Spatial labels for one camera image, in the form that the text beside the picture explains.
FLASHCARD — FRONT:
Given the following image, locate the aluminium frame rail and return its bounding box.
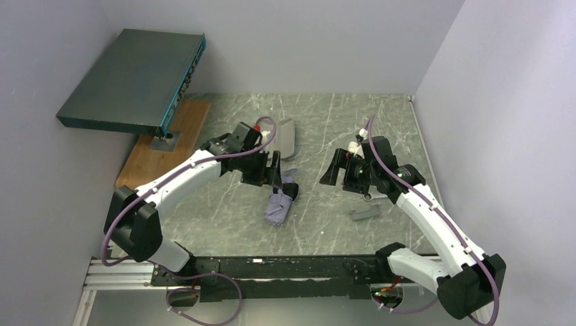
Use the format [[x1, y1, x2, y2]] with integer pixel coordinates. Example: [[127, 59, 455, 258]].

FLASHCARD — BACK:
[[73, 258, 154, 326]]

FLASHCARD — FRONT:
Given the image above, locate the grey metal stand plate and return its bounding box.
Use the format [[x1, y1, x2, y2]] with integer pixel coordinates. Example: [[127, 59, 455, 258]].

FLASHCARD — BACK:
[[149, 131, 181, 152]]

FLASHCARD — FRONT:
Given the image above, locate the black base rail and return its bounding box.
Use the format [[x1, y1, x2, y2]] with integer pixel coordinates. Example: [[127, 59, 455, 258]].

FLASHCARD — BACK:
[[151, 255, 411, 302]]

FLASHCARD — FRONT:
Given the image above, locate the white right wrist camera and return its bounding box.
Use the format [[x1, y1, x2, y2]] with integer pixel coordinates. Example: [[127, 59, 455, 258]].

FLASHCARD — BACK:
[[347, 128, 367, 158]]

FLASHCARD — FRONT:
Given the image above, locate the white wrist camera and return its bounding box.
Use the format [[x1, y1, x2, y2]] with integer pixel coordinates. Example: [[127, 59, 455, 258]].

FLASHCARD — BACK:
[[253, 124, 276, 145], [347, 128, 367, 158]]

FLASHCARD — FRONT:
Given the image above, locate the grey plastic bracket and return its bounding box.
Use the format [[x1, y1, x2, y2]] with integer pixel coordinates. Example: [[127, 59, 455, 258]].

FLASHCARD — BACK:
[[350, 204, 380, 221]]

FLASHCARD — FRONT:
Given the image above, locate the wooden board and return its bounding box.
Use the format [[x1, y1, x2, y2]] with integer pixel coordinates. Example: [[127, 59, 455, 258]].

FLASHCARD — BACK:
[[115, 100, 210, 189]]

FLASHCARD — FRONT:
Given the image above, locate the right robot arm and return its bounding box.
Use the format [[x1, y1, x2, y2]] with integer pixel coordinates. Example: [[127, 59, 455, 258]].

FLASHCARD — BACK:
[[319, 136, 506, 325]]

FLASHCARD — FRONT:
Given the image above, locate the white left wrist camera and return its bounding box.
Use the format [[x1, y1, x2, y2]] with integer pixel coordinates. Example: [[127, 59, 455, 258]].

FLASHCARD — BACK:
[[253, 124, 276, 145]]

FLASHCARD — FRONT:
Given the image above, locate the dark network switch box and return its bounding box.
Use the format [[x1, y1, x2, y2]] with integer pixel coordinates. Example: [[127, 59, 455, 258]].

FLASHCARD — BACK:
[[56, 29, 206, 138]]

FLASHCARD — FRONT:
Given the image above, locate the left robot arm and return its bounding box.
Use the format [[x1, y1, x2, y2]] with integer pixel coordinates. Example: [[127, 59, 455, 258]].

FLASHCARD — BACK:
[[100, 116, 283, 278]]

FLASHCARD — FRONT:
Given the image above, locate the lilac umbrella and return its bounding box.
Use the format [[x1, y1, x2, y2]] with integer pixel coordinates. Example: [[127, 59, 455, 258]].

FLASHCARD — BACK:
[[264, 168, 300, 226]]

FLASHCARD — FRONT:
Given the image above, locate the silver ratchet wrench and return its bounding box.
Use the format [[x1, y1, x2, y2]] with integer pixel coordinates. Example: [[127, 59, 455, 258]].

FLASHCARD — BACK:
[[363, 193, 388, 201]]

